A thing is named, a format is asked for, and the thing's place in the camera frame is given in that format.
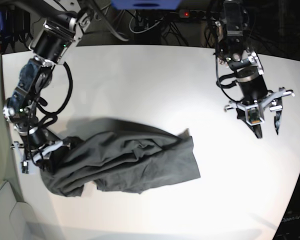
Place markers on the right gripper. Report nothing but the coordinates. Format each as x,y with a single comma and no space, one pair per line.
38,137

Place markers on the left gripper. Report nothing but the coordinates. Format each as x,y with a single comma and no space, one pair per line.
254,90

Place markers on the dark grey t-shirt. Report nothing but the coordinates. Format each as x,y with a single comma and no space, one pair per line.
120,156

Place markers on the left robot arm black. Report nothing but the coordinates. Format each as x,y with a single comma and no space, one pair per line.
232,48

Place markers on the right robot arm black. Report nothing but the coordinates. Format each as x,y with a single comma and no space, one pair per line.
61,32

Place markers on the grey bin at left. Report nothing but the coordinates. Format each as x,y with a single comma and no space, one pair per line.
17,219

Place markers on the blue box overhead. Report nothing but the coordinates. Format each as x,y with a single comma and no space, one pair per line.
146,4

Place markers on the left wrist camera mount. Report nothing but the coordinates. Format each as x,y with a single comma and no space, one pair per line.
253,113

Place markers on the black power strip red switch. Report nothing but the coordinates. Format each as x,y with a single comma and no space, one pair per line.
192,14

